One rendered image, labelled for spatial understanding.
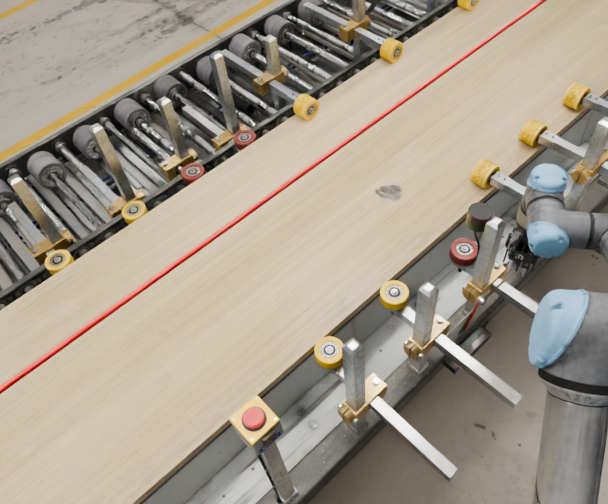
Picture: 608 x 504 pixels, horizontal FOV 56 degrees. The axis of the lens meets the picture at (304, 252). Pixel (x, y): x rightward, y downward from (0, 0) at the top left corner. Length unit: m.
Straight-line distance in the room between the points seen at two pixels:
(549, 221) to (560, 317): 0.40
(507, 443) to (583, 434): 1.52
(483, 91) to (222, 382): 1.39
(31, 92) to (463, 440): 3.50
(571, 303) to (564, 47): 1.75
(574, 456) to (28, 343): 1.40
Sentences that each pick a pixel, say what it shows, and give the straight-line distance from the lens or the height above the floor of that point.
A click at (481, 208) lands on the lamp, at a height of 1.14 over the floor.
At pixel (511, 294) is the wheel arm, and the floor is 0.86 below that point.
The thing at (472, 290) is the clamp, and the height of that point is 0.87.
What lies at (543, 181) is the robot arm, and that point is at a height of 1.36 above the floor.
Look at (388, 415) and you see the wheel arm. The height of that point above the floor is 0.85.
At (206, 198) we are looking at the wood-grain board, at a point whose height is 0.90.
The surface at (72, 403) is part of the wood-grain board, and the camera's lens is 1.63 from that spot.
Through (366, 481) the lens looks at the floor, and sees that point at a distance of 2.33.
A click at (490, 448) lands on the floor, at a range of 2.41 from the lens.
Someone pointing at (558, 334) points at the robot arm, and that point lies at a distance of 0.85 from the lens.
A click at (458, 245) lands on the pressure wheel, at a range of 1.71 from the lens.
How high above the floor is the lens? 2.25
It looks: 52 degrees down
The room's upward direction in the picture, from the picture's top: 9 degrees counter-clockwise
